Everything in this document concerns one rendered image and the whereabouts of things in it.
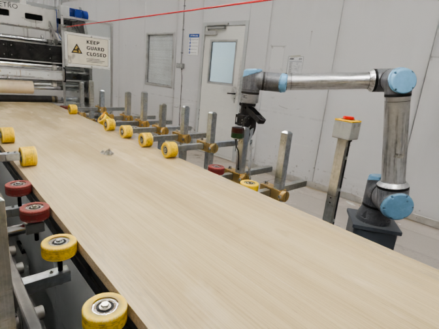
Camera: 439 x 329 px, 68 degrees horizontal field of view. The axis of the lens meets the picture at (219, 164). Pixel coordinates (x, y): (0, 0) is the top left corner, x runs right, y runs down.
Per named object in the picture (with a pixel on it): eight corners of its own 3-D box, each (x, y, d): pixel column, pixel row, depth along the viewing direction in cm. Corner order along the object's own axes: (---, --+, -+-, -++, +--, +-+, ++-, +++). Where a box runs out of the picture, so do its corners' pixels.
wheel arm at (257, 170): (267, 171, 188) (268, 164, 187) (272, 173, 186) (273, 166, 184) (209, 182, 160) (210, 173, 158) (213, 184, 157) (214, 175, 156)
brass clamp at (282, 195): (266, 191, 156) (268, 181, 155) (289, 201, 146) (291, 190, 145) (257, 193, 152) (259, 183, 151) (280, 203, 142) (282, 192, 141)
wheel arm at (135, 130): (188, 129, 237) (189, 125, 236) (191, 130, 234) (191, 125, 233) (123, 132, 204) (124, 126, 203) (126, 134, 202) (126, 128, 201)
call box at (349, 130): (340, 138, 125) (343, 117, 123) (357, 141, 120) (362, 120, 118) (330, 138, 121) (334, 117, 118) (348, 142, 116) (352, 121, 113)
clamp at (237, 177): (230, 175, 173) (231, 167, 172) (248, 183, 164) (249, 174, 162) (222, 177, 170) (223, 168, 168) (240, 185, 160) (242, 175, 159)
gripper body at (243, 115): (244, 125, 174) (247, 102, 170) (256, 127, 168) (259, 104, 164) (234, 125, 169) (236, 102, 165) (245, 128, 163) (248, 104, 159)
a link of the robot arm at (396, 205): (400, 209, 178) (408, 66, 159) (415, 222, 161) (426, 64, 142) (370, 209, 180) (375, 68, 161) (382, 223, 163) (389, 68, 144)
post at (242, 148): (234, 215, 173) (245, 126, 160) (239, 218, 170) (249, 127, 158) (230, 217, 171) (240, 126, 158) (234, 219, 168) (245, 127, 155)
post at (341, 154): (321, 243, 135) (341, 136, 123) (332, 248, 132) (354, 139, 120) (315, 246, 132) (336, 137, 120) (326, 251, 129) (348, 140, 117)
